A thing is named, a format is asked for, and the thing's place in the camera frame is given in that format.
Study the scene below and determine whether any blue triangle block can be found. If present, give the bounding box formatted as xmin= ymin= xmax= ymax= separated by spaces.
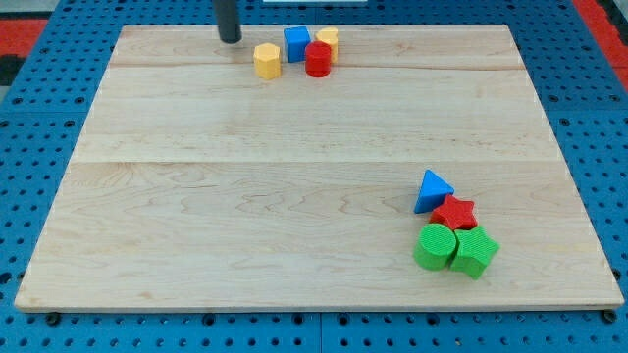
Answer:
xmin=414 ymin=170 xmax=455 ymax=214

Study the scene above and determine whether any blue cube block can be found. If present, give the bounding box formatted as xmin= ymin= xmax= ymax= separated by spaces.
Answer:
xmin=284 ymin=26 xmax=311 ymax=63

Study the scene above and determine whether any light wooden board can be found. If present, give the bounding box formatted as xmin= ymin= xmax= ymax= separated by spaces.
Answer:
xmin=15 ymin=25 xmax=624 ymax=313

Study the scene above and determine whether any red cylinder block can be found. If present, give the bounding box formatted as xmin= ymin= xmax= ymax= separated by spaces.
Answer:
xmin=305 ymin=41 xmax=332 ymax=77

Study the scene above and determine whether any yellow hexagon block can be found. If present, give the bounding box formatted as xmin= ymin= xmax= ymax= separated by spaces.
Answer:
xmin=253 ymin=43 xmax=282 ymax=79

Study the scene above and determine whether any green cylinder block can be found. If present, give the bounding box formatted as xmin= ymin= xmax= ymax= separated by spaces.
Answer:
xmin=413 ymin=224 xmax=457 ymax=271

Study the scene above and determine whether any yellow heart block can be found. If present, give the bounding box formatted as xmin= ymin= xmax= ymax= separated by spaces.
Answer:
xmin=315 ymin=26 xmax=339 ymax=64

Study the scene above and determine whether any red star block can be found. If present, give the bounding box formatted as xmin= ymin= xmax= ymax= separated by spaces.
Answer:
xmin=429 ymin=194 xmax=478 ymax=230

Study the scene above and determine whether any green star block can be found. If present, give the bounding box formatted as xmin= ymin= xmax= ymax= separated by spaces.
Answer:
xmin=449 ymin=226 xmax=499 ymax=280

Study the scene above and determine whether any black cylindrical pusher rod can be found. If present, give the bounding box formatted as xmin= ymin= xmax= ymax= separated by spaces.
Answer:
xmin=212 ymin=0 xmax=242 ymax=44

